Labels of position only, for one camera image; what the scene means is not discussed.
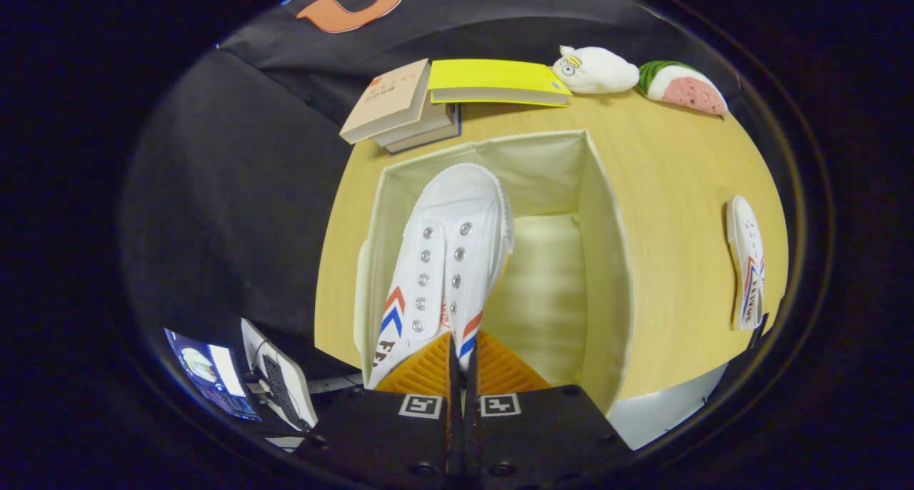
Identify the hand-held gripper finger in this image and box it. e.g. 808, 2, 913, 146
307, 331, 463, 481
463, 331, 633, 481

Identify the grey-green fabric storage box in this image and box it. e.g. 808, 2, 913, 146
353, 129, 635, 416

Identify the white canvas shoe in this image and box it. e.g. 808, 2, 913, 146
725, 196, 767, 331
366, 163, 516, 391

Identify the white desk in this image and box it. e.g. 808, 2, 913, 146
241, 317, 318, 451

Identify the black keyboard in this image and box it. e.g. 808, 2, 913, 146
261, 353, 304, 426

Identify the computer monitor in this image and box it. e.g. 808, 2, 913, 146
163, 327, 261, 421

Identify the dark blue book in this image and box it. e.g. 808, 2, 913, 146
386, 104, 463, 154

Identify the cream book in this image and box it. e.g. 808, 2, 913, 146
371, 94, 458, 146

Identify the black backdrop cloth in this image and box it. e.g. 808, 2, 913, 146
121, 0, 743, 376

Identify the tan paperback book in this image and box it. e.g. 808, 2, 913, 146
339, 58, 433, 145

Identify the yellow book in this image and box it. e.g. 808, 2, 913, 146
428, 59, 572, 108

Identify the white plush toy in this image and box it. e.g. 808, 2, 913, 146
552, 45, 641, 95

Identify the watermelon slice plush toy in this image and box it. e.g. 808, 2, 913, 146
638, 60, 729, 116

